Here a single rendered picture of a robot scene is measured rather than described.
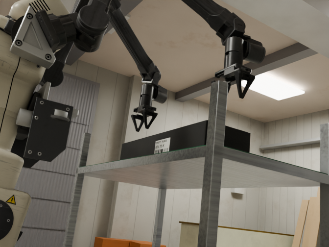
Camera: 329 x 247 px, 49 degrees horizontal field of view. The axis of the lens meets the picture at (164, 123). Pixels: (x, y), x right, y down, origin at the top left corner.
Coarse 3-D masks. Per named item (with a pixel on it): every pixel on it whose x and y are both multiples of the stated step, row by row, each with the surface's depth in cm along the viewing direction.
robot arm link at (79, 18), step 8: (96, 0) 94; (104, 0) 98; (88, 8) 92; (96, 8) 93; (104, 8) 94; (80, 16) 90; (88, 16) 90; (96, 16) 91; (104, 16) 92; (80, 24) 90; (88, 24) 89; (96, 24) 90; (104, 24) 91; (88, 32) 91; (96, 32) 91; (104, 32) 94; (80, 48) 97; (96, 48) 98
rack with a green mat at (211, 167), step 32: (224, 96) 83; (224, 128) 82; (320, 128) 106; (128, 160) 113; (160, 160) 97; (192, 160) 87; (224, 160) 82; (256, 160) 86; (320, 160) 104; (160, 192) 172; (320, 192) 101; (160, 224) 168; (320, 224) 99
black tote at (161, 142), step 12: (168, 132) 119; (180, 132) 113; (192, 132) 107; (204, 132) 102; (228, 132) 106; (240, 132) 108; (132, 144) 142; (144, 144) 132; (156, 144) 125; (168, 144) 117; (180, 144) 111; (192, 144) 106; (204, 144) 101; (228, 144) 105; (240, 144) 108; (120, 156) 149; (132, 156) 139
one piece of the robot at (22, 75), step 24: (0, 24) 92; (0, 48) 91; (0, 72) 95; (24, 72) 94; (0, 96) 94; (24, 96) 97; (0, 120) 94; (0, 144) 93; (0, 168) 89; (0, 192) 88; (24, 192) 91; (0, 216) 86; (24, 216) 90; (0, 240) 86
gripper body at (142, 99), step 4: (140, 96) 160; (144, 96) 158; (148, 96) 158; (140, 100) 158; (144, 100) 157; (148, 100) 157; (140, 104) 158; (144, 104) 153; (148, 104) 157; (136, 108) 159; (148, 108) 157; (152, 108) 156; (156, 108) 156; (136, 112) 162
